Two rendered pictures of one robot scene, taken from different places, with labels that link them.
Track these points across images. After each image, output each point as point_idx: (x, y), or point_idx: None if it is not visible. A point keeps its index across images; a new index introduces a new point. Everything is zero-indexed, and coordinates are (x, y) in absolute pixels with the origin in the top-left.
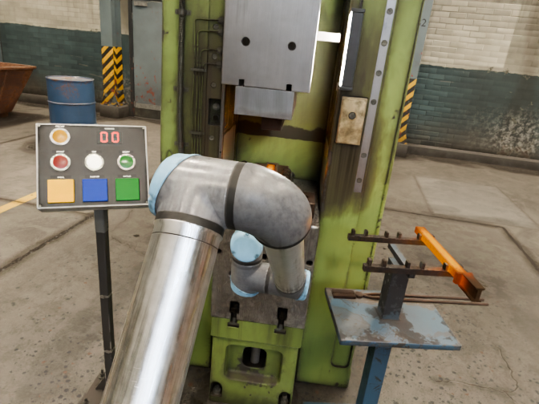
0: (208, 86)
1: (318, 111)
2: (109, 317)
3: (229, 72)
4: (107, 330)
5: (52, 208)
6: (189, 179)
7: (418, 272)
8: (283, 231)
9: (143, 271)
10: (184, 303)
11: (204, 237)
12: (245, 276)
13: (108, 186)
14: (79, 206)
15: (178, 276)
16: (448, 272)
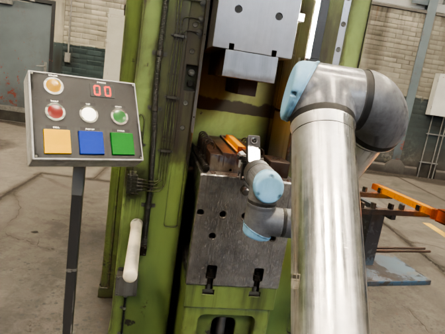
0: (187, 52)
1: (266, 88)
2: (74, 295)
3: (221, 36)
4: (69, 311)
5: (49, 159)
6: (332, 77)
7: (399, 213)
8: (400, 128)
9: (309, 154)
10: (356, 179)
11: (353, 126)
12: (264, 219)
13: (104, 140)
14: (75, 158)
15: (347, 154)
16: (421, 213)
